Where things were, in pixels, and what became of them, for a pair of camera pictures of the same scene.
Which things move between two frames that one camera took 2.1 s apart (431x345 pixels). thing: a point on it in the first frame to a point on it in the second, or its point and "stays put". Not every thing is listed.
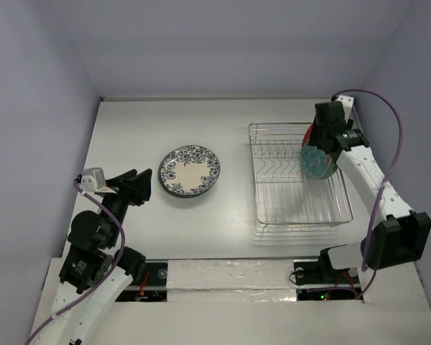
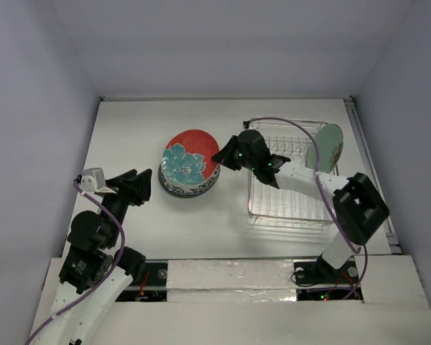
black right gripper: x=320 y=140 to x=235 y=153
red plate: x=307 y=139 to x=187 y=158
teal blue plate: x=193 y=195 stays put
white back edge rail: x=139 y=98 stays put
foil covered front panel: x=230 y=280 stays put
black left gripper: x=128 y=182 stays put
